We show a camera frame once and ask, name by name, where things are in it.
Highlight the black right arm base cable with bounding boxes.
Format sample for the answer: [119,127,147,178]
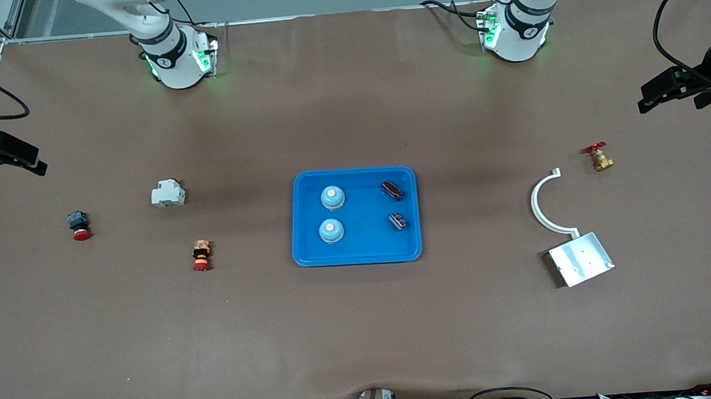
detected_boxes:
[173,0,222,31]

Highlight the white circuit breaker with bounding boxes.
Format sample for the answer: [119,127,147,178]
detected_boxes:
[150,178,187,209]

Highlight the orange red stacked push button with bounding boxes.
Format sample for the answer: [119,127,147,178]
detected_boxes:
[190,239,214,273]

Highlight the brass valve red handle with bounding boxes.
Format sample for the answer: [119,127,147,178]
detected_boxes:
[584,141,615,173]

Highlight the white curved plastic bracket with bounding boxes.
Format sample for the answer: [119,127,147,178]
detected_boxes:
[528,167,581,242]

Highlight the square aluminium plate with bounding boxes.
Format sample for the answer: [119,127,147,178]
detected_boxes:
[546,230,617,289]

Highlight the black left arm base cables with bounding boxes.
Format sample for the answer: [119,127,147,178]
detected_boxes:
[420,0,491,37]

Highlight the red button black block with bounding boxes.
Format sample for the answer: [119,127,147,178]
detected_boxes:
[67,209,92,243]

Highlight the blue plastic tray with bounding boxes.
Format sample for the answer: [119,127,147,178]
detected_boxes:
[286,164,424,270]

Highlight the light blue call bell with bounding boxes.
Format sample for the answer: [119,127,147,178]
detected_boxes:
[318,217,345,245]
[320,184,347,211]

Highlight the large dark brown capacitor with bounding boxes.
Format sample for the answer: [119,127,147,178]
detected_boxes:
[381,179,406,203]

